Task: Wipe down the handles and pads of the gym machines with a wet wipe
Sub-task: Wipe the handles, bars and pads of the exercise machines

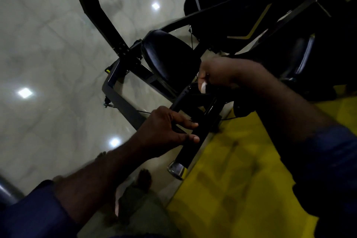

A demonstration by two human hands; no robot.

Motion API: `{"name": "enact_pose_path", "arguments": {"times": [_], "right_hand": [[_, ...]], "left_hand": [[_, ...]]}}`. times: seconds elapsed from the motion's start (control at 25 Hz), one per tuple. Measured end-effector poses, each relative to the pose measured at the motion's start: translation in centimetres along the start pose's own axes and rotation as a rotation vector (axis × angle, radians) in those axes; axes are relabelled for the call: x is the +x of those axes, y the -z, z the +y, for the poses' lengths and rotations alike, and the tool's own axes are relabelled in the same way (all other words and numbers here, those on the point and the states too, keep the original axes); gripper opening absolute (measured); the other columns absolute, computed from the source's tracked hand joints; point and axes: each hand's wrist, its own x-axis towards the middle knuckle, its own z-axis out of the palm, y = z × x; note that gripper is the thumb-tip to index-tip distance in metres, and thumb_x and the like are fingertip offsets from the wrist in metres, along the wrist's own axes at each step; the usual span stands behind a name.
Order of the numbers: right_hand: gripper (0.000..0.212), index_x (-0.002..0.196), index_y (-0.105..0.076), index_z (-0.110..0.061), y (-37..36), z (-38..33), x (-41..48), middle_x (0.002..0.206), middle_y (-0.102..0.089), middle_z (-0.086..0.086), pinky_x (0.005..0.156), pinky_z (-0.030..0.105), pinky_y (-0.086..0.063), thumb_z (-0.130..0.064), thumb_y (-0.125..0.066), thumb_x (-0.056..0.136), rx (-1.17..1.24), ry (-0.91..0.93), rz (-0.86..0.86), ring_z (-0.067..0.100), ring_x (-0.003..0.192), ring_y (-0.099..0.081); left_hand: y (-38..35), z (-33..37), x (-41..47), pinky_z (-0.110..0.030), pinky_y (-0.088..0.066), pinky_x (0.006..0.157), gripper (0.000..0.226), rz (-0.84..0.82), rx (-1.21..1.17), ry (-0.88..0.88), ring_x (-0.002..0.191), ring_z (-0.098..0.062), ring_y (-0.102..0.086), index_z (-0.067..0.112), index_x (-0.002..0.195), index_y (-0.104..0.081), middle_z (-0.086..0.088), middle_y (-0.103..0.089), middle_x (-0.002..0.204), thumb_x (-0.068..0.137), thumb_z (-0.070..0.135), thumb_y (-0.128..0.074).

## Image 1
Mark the black seat pad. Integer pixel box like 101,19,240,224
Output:
141,29,202,93

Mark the person's right forearm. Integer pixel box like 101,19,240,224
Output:
239,59,338,146

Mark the person's left hand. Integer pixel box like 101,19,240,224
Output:
133,106,200,160

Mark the person's blue shirt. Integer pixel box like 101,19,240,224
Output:
0,123,357,238

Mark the black seated gym machine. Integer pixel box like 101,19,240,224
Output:
46,0,357,181

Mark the person's right hand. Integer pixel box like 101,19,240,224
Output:
197,56,252,94

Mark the thin black cable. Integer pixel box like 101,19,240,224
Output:
136,109,238,121

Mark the black back pad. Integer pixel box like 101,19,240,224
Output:
279,33,317,82

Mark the person's left forearm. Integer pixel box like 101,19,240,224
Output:
54,139,157,224

